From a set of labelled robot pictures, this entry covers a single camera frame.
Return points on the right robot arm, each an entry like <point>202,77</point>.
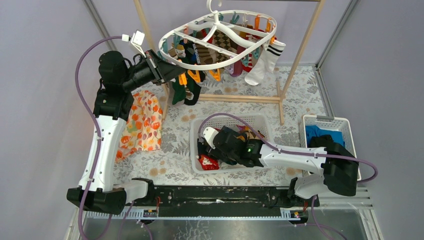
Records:
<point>331,170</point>

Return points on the black sunaibe sport sock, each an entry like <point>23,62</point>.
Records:
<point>192,92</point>

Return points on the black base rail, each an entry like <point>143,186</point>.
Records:
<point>266,196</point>

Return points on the wooden drying rack frame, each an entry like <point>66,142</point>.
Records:
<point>281,90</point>

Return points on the blue cloth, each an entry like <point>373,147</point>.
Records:
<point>314,131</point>

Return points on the white sock laundry basket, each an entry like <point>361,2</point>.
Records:
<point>258,121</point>

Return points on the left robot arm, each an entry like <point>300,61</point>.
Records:
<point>95,191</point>

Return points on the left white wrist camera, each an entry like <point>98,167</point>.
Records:
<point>135,41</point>

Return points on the white oval sock hanger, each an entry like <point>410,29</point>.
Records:
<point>230,40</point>

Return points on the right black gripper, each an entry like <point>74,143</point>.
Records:
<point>215,152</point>

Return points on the white side basket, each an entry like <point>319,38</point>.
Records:
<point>335,124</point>

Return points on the orange clothespin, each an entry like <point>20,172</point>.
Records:
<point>197,76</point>
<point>216,74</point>
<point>182,79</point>

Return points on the floral orange cloth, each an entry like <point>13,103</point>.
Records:
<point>143,129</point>

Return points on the green white yellow sock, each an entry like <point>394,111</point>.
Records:
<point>179,93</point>

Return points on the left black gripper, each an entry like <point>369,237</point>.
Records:
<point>156,68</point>

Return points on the white black striped sock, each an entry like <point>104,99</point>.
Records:
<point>266,63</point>

